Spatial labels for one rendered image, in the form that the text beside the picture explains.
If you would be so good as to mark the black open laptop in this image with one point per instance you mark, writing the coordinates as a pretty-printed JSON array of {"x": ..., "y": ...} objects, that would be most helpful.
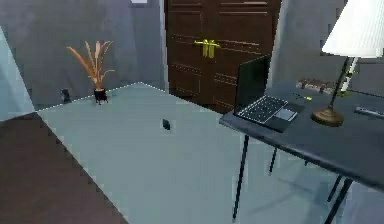
[{"x": 256, "y": 96}]

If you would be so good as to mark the orange houseplant in black pot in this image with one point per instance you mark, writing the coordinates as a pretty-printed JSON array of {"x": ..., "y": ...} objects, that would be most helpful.
[{"x": 96, "y": 66}]

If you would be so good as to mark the small black floor object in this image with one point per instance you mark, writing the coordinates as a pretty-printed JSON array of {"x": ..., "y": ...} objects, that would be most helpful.
[{"x": 166, "y": 124}]

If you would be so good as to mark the dark brown double door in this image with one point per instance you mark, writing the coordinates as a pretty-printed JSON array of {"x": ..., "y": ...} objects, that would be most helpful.
[{"x": 213, "y": 76}]

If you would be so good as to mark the yellow tipped pen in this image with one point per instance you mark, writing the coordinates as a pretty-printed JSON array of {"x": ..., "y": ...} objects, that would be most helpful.
[{"x": 304, "y": 97}]

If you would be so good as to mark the brown flat patterned object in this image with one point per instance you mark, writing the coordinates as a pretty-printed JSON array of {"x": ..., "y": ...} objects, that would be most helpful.
[{"x": 316, "y": 85}]

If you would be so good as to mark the small dark grey floor object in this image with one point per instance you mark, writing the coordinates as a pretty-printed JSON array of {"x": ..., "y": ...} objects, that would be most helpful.
[{"x": 65, "y": 95}]

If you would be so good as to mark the dark grey desk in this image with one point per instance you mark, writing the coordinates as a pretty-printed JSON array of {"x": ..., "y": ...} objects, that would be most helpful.
[{"x": 320, "y": 143}]

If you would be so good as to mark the grey remote control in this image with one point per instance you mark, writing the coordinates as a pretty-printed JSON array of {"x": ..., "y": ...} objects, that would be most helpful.
[{"x": 368, "y": 112}]

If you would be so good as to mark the white shade table lamp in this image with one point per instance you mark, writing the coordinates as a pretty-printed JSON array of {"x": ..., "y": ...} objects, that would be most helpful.
[{"x": 358, "y": 30}]

